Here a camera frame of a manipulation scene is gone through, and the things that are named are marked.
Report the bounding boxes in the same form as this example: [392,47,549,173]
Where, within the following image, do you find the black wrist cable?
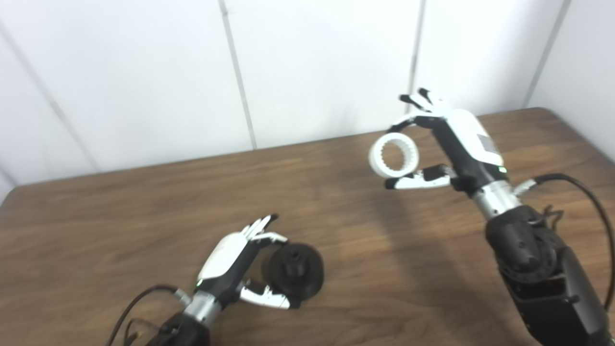
[514,173,615,312]
[106,284,193,346]

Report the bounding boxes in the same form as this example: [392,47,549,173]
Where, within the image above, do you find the thin arm wires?
[541,206,565,231]
[123,317,161,346]

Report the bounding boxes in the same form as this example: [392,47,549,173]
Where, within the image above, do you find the round black plastic part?
[262,243,324,308]

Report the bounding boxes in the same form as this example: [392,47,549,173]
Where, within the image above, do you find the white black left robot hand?
[195,214,294,310]

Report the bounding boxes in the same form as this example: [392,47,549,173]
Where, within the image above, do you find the white toothed plastic ring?
[369,133,419,179]

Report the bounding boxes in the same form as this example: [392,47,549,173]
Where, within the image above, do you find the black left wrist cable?
[106,284,193,346]

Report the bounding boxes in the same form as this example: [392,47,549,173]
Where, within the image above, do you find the thin right arm wires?
[541,206,565,231]

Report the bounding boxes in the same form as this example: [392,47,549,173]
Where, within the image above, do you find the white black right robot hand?
[384,87,509,195]

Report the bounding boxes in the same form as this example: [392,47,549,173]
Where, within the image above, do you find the thin left arm wires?
[123,317,161,346]

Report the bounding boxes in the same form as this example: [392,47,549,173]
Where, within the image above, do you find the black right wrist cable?
[514,173,615,312]

